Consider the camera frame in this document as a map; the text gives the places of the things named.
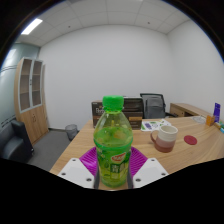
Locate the flat round red coaster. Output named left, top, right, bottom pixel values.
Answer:
left=183, top=134, right=199, bottom=146

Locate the printed paper sheet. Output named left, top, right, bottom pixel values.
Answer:
left=140, top=118, right=172, bottom=133

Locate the black leather sofa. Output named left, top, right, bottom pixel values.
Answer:
left=0, top=119, right=35, bottom=164

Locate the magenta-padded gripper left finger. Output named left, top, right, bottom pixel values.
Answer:
left=57, top=146, right=99, bottom=190

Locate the purple standing card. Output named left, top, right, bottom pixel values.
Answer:
left=212, top=102, right=222, bottom=124

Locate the mesh waste bin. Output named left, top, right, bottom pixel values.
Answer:
left=64, top=123, right=80, bottom=141

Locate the green drink bottle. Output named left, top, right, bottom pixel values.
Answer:
left=92, top=95, right=135, bottom=189

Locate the white and brown mug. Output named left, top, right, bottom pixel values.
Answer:
left=149, top=124, right=180, bottom=154

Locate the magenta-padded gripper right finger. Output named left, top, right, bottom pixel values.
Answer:
left=128, top=146, right=169, bottom=190

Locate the wooden shelf cabinet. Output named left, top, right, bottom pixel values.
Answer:
left=13, top=56, right=50, bottom=145

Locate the long ceiling light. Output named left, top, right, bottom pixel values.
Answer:
left=20, top=17, right=44, bottom=36

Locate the dark brown cardboard box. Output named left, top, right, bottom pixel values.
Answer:
left=91, top=100, right=106, bottom=129

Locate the black mesh office chair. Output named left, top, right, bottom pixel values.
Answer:
left=139, top=92, right=178, bottom=120

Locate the wooden side desk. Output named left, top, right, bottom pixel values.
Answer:
left=169, top=102, right=215, bottom=119

